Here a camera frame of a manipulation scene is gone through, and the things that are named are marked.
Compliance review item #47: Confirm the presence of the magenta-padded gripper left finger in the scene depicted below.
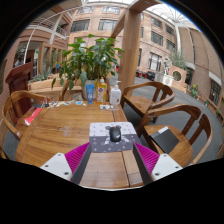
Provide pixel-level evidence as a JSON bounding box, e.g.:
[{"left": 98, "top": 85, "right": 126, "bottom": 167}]
[{"left": 39, "top": 142, "right": 92, "bottom": 184}]

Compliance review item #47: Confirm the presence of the wooden chair behind plant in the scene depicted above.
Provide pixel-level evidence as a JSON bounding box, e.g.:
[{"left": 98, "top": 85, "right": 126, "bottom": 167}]
[{"left": 59, "top": 78, "right": 84, "bottom": 101}]

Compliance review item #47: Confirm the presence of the wooden planter box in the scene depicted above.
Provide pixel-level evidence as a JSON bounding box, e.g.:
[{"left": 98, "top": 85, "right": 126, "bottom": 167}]
[{"left": 28, "top": 78, "right": 84, "bottom": 101}]

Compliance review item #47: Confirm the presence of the blue squeeze tube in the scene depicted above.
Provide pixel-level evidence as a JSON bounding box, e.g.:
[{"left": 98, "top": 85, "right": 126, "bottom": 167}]
[{"left": 85, "top": 83, "right": 95, "bottom": 105}]

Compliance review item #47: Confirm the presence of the dark bust statue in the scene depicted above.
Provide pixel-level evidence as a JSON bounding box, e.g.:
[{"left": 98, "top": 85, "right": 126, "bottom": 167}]
[{"left": 13, "top": 43, "right": 28, "bottom": 68}]

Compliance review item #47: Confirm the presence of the spiky green agave plant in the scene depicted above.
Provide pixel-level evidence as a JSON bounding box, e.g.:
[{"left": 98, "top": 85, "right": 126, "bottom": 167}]
[{"left": 33, "top": 66, "right": 53, "bottom": 83}]

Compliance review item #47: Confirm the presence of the white pump dispenser bottle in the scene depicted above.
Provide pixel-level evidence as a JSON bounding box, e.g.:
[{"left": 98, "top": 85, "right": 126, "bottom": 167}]
[{"left": 109, "top": 80, "right": 122, "bottom": 108}]

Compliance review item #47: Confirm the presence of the leafy green potted plant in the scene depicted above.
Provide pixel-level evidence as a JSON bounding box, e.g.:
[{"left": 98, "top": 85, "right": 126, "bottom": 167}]
[{"left": 51, "top": 33, "right": 125, "bottom": 99}]

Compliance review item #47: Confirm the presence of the wooden armchair with red case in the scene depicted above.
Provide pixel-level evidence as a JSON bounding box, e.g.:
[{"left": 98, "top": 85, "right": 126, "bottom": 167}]
[{"left": 0, "top": 89, "right": 48, "bottom": 159}]

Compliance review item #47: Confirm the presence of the white grey printed mouse pad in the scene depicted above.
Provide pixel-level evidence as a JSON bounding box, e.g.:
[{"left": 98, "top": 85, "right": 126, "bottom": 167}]
[{"left": 88, "top": 121, "right": 143, "bottom": 154}]

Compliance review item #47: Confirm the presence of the dark red wooden podium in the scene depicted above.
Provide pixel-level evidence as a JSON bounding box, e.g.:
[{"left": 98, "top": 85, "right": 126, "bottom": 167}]
[{"left": 4, "top": 61, "right": 34, "bottom": 116}]

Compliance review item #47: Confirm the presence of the yellow liquid bottle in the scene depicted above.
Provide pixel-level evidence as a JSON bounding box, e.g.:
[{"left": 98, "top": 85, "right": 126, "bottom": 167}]
[{"left": 96, "top": 77, "right": 108, "bottom": 104}]

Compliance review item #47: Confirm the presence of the key bundle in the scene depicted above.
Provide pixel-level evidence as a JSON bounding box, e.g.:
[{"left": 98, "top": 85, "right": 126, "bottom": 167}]
[{"left": 41, "top": 98, "right": 51, "bottom": 109}]

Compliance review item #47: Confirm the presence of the red and white flat case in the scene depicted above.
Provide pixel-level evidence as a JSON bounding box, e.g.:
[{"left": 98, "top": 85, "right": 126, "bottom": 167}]
[{"left": 24, "top": 107, "right": 44, "bottom": 127}]

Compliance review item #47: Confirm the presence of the black computer mouse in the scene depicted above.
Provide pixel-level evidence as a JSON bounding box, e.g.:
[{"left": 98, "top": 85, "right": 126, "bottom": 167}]
[{"left": 109, "top": 125, "right": 122, "bottom": 143}]

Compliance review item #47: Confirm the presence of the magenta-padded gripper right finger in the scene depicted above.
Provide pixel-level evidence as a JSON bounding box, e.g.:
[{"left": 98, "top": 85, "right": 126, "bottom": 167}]
[{"left": 132, "top": 142, "right": 184, "bottom": 185}]

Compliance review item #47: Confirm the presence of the white statue on pedestal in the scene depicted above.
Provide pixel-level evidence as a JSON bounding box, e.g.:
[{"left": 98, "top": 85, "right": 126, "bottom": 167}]
[{"left": 154, "top": 56, "right": 174, "bottom": 88}]

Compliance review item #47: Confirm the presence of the wooden armchair with black notebook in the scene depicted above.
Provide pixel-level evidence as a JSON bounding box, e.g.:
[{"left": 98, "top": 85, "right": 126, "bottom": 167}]
[{"left": 136, "top": 103, "right": 214, "bottom": 168}]

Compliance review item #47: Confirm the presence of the empty wooden armchair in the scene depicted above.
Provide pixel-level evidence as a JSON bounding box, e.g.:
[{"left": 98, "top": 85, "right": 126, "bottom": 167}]
[{"left": 120, "top": 81, "right": 176, "bottom": 123}]

